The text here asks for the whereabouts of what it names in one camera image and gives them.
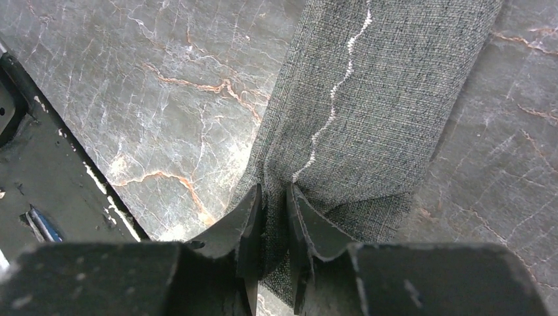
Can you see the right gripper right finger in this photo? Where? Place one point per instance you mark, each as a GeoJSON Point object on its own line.
{"type": "Point", "coordinates": [334, 275]}

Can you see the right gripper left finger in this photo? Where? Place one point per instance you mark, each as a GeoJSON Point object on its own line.
{"type": "Point", "coordinates": [215, 273]}

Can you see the grey cloth napkin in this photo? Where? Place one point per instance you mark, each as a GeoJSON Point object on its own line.
{"type": "Point", "coordinates": [356, 112]}

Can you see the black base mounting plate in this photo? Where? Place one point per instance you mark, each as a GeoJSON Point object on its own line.
{"type": "Point", "coordinates": [51, 190]}

